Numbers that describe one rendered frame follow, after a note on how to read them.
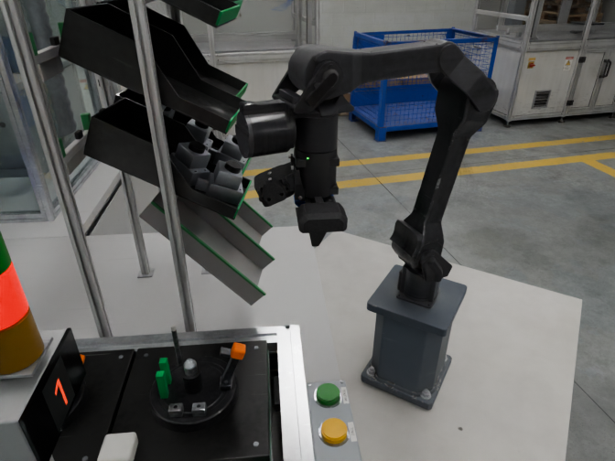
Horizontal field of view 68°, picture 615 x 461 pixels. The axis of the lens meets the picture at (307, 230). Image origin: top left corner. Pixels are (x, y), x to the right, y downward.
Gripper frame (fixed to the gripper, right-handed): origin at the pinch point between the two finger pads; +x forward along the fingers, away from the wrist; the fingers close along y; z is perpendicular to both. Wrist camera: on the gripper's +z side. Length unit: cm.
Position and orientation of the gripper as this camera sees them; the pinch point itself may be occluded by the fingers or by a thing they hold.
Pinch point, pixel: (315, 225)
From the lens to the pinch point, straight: 67.7
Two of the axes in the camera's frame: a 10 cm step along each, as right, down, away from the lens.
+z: -10.0, 0.5, -0.8
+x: 0.0, 8.7, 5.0
